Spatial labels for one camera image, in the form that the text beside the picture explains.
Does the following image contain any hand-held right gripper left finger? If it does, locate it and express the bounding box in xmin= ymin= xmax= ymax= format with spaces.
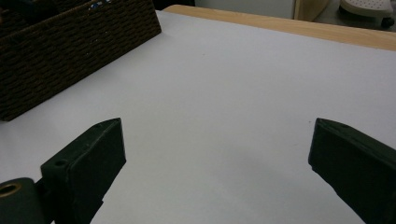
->
xmin=40 ymin=117 xmax=127 ymax=224

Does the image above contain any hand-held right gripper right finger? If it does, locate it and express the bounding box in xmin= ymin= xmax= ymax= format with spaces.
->
xmin=307 ymin=117 xmax=396 ymax=224

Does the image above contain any dark brown woven basket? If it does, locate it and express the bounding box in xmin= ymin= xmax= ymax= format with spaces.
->
xmin=0 ymin=0 xmax=163 ymax=122

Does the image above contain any white chair base with caster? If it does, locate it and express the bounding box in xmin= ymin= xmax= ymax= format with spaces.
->
xmin=338 ymin=0 xmax=396 ymax=28

